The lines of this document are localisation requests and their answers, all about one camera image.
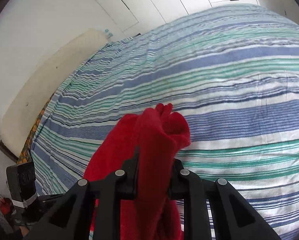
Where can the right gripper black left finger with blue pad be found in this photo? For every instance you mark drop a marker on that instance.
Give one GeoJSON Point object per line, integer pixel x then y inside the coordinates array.
{"type": "Point", "coordinates": [90, 206]}

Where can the red knit sweater white print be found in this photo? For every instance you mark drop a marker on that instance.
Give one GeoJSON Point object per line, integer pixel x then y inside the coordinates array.
{"type": "Point", "coordinates": [158, 133]}

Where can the person's left hand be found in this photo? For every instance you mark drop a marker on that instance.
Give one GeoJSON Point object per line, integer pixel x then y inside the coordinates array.
{"type": "Point", "coordinates": [20, 232]}

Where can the beige padded headboard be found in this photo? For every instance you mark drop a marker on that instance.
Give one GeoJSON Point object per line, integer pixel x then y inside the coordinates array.
{"type": "Point", "coordinates": [23, 111]}

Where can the red orange garment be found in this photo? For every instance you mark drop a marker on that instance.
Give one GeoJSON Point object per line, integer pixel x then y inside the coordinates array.
{"type": "Point", "coordinates": [6, 206]}

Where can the blue green striped bedspread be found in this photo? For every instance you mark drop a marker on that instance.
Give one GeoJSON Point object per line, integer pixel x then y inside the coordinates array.
{"type": "Point", "coordinates": [231, 71]}

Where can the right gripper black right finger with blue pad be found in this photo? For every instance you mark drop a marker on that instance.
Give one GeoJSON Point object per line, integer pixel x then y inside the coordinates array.
{"type": "Point", "coordinates": [215, 209]}

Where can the orange patterned bed sheet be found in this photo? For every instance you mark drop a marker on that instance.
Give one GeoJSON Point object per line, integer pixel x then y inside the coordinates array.
{"type": "Point", "coordinates": [25, 154]}

